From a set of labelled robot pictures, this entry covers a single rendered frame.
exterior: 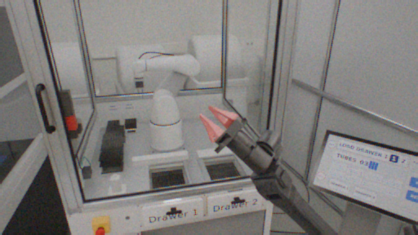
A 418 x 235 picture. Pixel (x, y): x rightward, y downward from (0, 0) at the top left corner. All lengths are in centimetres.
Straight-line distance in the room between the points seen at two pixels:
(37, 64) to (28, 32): 10
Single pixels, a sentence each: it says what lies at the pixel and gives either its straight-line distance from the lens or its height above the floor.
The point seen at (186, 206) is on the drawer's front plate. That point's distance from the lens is 135.
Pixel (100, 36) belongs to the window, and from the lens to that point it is 105.
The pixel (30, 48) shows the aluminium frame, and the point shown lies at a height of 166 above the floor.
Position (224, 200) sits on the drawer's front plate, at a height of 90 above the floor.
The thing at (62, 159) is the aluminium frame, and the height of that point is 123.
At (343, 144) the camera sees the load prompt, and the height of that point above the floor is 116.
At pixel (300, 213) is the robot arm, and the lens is 77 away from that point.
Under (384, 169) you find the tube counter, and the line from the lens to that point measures 146.
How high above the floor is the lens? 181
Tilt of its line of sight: 25 degrees down
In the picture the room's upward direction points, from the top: straight up
